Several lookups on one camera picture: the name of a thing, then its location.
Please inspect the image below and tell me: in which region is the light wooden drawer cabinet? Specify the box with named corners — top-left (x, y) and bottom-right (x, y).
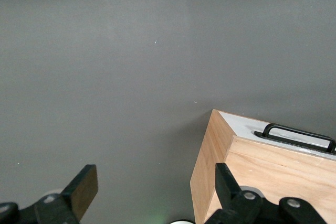
top-left (189, 109), bottom-right (336, 224)

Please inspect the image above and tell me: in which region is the black metal drawer handle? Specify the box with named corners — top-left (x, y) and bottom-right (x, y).
top-left (253, 123), bottom-right (336, 154)

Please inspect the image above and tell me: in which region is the wooden drawer with white front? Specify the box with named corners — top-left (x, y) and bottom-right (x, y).
top-left (218, 110), bottom-right (336, 161)

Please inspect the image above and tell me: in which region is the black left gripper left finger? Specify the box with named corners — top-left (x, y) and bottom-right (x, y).
top-left (0, 164), bottom-right (99, 224)

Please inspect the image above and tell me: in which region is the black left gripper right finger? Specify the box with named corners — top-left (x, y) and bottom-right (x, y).
top-left (204, 163), bottom-right (326, 224)

